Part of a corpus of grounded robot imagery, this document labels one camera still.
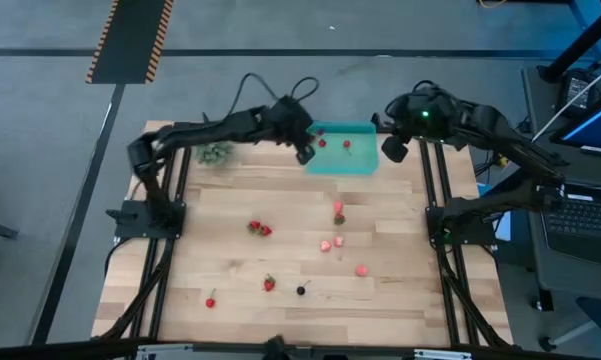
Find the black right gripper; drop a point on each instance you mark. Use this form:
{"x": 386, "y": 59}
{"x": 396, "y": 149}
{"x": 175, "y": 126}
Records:
{"x": 427, "y": 120}

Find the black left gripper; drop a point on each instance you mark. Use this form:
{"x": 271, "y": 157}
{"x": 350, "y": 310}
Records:
{"x": 290, "y": 122}

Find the large red toy strawberry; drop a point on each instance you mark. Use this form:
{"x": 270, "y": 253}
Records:
{"x": 269, "y": 285}

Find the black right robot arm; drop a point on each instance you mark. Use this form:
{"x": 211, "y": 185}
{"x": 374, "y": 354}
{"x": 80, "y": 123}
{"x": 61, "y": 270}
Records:
{"x": 505, "y": 140}

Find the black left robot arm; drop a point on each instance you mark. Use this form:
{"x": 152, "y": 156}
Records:
{"x": 205, "y": 131}

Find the teal plastic tupperware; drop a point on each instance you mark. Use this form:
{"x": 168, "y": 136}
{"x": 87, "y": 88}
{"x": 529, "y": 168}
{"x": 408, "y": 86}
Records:
{"x": 352, "y": 162}

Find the green artificial potted plant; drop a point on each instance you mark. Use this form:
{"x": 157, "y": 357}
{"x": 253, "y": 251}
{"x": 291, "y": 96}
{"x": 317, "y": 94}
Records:
{"x": 215, "y": 154}

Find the blue box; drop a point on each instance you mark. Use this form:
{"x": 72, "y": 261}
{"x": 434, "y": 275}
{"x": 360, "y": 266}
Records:
{"x": 504, "y": 227}

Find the black toy cherry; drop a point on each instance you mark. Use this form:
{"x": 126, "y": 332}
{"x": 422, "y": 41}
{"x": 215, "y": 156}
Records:
{"x": 300, "y": 290}

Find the black power adapter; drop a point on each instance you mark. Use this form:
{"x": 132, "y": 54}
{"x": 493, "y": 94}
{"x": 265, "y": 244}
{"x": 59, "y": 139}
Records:
{"x": 576, "y": 92}

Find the black laptop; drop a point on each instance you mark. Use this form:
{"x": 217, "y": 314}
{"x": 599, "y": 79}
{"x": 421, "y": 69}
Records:
{"x": 585, "y": 220}

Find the monitor with blue screen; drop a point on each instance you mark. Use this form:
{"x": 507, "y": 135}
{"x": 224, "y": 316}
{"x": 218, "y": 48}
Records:
{"x": 600, "y": 127}

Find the black orange-striped floor ramp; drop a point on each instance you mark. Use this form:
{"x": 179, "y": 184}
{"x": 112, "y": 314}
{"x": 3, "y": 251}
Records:
{"x": 130, "y": 40}

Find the grey equipment cart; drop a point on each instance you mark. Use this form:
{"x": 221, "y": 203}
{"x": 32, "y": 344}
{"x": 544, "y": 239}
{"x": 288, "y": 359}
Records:
{"x": 570, "y": 280}

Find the black aluminium table frame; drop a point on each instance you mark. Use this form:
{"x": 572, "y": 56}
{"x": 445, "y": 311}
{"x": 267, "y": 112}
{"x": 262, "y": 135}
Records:
{"x": 423, "y": 175}

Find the black vertical post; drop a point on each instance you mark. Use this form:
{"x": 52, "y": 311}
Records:
{"x": 580, "y": 45}

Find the black frame beam with brackets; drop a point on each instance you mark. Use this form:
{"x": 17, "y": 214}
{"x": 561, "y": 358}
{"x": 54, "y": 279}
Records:
{"x": 55, "y": 352}

